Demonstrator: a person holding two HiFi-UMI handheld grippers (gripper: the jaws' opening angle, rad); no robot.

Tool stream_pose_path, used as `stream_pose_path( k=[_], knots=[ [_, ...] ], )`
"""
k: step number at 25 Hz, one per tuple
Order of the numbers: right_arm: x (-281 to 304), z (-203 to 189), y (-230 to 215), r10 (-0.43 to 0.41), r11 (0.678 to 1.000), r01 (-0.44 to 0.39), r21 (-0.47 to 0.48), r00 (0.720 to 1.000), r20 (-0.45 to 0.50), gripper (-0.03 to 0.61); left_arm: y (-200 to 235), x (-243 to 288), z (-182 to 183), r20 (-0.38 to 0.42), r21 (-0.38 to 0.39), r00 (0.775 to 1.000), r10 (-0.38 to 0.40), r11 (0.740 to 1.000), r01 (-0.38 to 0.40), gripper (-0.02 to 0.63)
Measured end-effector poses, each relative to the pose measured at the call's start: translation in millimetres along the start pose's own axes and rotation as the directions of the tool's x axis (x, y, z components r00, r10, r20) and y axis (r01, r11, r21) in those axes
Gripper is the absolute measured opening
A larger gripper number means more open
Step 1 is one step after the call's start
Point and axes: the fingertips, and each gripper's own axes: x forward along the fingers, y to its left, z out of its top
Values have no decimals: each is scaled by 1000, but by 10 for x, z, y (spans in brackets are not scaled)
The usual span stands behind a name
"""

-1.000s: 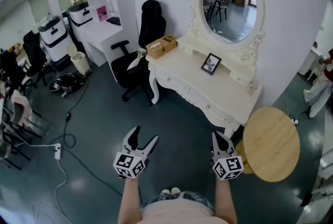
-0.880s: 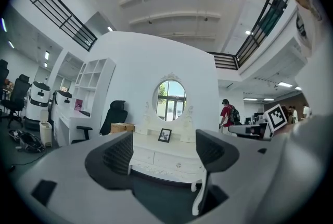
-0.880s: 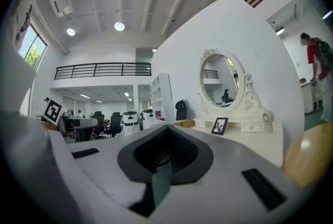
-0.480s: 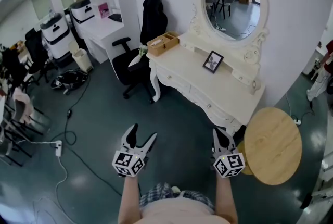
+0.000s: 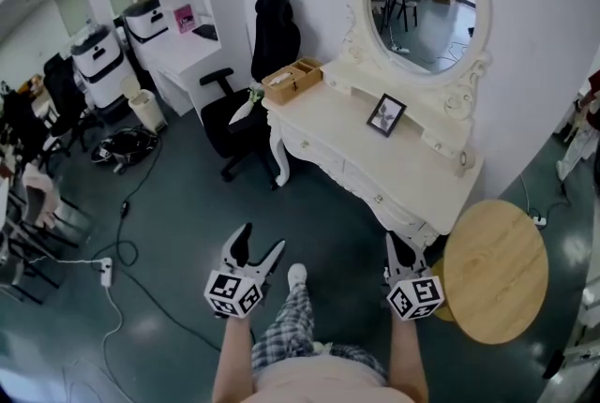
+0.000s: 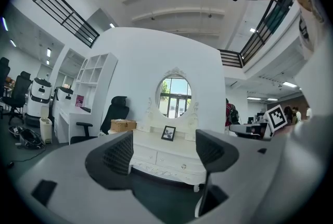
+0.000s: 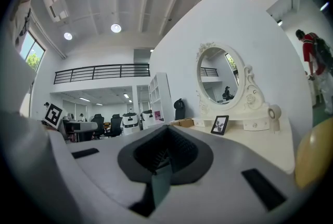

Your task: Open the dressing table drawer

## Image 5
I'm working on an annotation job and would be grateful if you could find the black round floor device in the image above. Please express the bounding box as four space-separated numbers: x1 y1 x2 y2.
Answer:
90 126 159 176

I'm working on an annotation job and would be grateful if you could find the white dressing table drawer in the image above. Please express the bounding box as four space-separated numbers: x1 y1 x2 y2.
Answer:
342 160 426 231
279 123 347 180

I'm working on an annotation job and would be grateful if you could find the black flat pad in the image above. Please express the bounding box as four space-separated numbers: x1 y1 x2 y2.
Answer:
191 22 220 42

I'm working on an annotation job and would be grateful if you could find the white flower bouquet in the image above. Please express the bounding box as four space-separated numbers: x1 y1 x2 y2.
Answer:
227 82 263 127

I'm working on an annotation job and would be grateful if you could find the person's right forearm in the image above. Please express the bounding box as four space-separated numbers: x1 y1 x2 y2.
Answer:
387 315 430 403

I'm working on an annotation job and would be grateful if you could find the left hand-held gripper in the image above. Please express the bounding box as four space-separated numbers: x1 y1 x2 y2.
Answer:
203 222 288 321

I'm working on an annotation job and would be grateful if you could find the person's plaid trouser leg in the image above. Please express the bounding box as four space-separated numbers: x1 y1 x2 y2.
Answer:
250 282 388 384

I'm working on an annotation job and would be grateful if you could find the white power cable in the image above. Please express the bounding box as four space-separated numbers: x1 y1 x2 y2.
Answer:
27 256 125 393

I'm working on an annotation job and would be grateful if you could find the person's left forearm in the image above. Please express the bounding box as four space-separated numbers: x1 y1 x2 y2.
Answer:
211 314 257 403

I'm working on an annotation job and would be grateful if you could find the white ornate dressing table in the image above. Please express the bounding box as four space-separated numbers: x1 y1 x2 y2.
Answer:
261 0 494 253

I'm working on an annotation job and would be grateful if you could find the white desk with shelf unit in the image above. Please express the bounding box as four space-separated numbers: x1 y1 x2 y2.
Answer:
123 0 255 117

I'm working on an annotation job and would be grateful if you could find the white metal rack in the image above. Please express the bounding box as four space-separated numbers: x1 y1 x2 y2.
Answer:
542 286 600 380

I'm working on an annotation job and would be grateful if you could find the person's pink shirt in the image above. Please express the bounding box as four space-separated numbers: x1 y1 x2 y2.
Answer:
237 352 419 403

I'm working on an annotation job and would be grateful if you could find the chair with pink clothes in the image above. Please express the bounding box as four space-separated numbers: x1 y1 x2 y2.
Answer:
18 160 94 253

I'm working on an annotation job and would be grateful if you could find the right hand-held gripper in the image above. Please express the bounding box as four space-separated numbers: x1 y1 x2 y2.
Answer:
382 231 446 323

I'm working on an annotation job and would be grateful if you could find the pink box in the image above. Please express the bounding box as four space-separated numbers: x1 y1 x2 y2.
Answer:
172 4 197 35

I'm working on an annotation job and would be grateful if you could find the black picture frame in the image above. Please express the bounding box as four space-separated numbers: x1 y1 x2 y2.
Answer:
366 92 408 139

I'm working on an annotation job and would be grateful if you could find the person's white shoe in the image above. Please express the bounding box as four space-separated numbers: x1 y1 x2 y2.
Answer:
286 262 308 295

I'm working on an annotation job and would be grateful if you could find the black floor cable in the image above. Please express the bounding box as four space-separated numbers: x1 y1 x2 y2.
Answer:
89 128 224 353

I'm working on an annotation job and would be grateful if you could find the oval white-framed mirror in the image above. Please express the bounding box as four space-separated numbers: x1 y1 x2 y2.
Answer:
362 0 494 87

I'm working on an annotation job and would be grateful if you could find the black high-back office chair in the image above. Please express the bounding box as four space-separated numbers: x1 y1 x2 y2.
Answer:
199 0 302 192

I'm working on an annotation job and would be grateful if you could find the wooden organizer box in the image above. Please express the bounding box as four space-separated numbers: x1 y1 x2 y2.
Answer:
261 57 325 107

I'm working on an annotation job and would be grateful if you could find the round wooden side table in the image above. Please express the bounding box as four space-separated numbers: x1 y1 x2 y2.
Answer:
430 199 550 346

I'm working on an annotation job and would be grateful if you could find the beige pedal trash bin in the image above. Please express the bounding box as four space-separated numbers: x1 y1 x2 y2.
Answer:
120 74 169 133

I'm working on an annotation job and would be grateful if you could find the white black-topped appliance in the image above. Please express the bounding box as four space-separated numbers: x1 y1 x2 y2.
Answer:
122 0 171 52
69 22 138 112

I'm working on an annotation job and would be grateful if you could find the black draped office chair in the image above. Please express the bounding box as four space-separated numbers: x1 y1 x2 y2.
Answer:
42 53 105 159

